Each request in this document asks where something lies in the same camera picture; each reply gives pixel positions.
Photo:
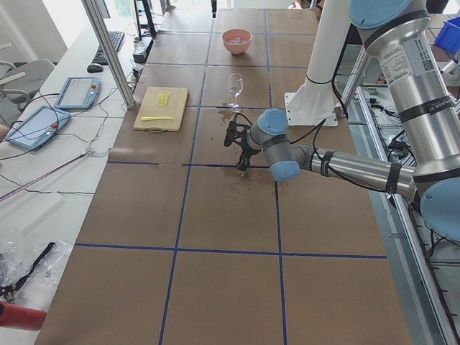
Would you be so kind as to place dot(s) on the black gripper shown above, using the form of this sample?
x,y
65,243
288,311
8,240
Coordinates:
x,y
246,151

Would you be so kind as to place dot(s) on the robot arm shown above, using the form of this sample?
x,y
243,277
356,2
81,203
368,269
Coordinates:
x,y
393,32

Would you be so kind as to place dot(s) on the clear wine glass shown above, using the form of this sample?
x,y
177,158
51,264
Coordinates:
x,y
235,84

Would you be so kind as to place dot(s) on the pile of ice cubes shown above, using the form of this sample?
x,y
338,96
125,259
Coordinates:
x,y
237,41

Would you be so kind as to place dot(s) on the bamboo cutting board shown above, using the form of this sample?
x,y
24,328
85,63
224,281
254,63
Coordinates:
x,y
175,107

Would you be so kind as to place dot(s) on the yellow plastic knife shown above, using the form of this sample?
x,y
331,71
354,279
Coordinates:
x,y
157,118

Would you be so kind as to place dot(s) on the pink bowl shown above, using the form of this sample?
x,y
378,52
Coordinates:
x,y
236,49

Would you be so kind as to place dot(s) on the black computer box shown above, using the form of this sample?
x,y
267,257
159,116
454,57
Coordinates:
x,y
142,49

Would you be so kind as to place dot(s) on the pink thin rod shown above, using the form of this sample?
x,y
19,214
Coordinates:
x,y
43,176

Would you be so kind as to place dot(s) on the black computer mouse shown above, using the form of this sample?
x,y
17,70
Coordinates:
x,y
95,68

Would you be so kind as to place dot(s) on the blue teach pendant far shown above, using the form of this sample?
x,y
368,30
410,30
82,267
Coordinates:
x,y
78,93

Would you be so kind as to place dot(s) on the blue teach pendant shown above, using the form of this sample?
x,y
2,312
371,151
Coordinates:
x,y
78,93
38,128

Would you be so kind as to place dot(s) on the blue teach pendant near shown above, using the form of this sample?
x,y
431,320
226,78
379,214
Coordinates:
x,y
38,128

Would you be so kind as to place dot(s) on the grey office chair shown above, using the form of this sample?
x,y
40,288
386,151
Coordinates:
x,y
20,84

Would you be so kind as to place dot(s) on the blue storage bin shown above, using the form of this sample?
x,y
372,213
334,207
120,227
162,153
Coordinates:
x,y
448,38

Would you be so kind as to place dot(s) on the clear plastic bag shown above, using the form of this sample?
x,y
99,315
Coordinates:
x,y
16,261

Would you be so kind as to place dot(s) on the red cylinder bottle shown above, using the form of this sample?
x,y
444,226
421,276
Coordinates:
x,y
20,317

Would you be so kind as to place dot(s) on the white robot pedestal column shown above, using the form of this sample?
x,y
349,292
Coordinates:
x,y
314,101

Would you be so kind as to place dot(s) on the aluminium frame post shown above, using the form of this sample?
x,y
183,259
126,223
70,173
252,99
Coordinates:
x,y
97,22

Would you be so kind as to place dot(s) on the black strap tool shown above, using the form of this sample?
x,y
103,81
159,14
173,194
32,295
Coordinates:
x,y
8,291

